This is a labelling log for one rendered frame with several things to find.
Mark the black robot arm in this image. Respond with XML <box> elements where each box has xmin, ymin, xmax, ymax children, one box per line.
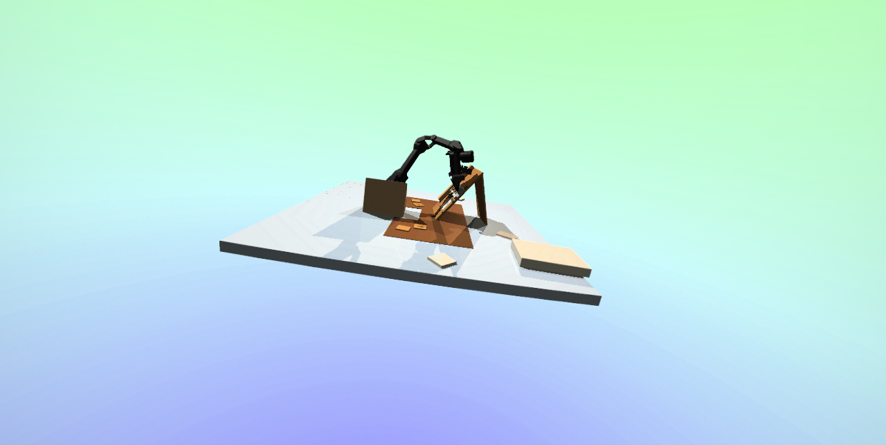
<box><xmin>386</xmin><ymin>134</ymin><xmax>474</xmax><ymax>183</ymax></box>

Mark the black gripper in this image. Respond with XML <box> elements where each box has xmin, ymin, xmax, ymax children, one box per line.
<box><xmin>449</xmin><ymin>163</ymin><xmax>465</xmax><ymax>191</ymax></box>

